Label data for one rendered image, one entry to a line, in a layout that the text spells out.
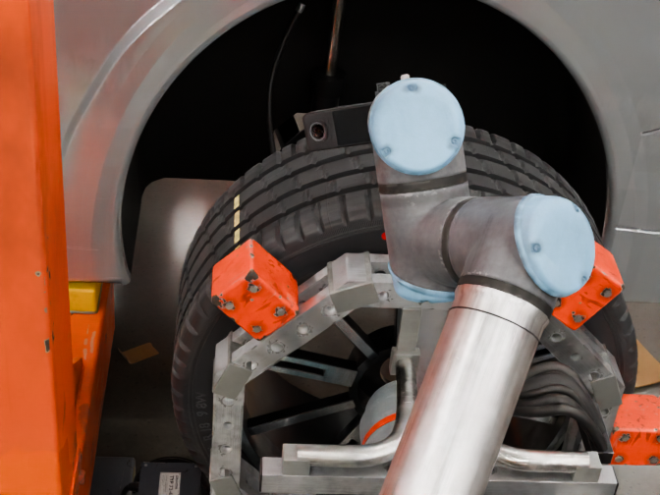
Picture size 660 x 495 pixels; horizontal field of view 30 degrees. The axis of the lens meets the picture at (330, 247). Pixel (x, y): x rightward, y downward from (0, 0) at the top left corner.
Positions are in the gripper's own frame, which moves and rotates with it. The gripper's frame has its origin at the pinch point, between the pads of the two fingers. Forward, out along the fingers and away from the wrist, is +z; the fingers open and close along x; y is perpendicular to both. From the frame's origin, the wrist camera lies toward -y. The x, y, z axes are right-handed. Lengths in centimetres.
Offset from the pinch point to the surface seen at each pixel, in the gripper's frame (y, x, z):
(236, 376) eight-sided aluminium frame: -22.4, -30.3, -1.5
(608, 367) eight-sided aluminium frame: 25.7, -35.6, 2.1
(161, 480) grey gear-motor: -43, -59, 51
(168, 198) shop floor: -58, -21, 203
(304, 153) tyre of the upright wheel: -10.7, -3.9, 14.7
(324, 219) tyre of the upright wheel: -8.8, -11.6, -0.9
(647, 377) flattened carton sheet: 64, -77, 149
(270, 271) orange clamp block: -16.1, -16.9, -4.7
